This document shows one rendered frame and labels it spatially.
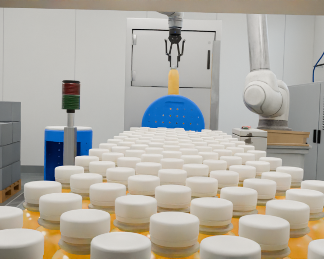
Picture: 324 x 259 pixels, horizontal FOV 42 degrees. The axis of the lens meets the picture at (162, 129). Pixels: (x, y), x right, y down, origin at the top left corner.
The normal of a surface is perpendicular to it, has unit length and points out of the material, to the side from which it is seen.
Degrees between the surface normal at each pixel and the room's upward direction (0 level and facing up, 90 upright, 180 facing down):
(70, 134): 90
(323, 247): 0
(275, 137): 90
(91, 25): 90
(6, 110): 90
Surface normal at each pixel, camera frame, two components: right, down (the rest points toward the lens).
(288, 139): 0.05, 0.06
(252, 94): -0.52, 0.05
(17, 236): 0.03, -1.00
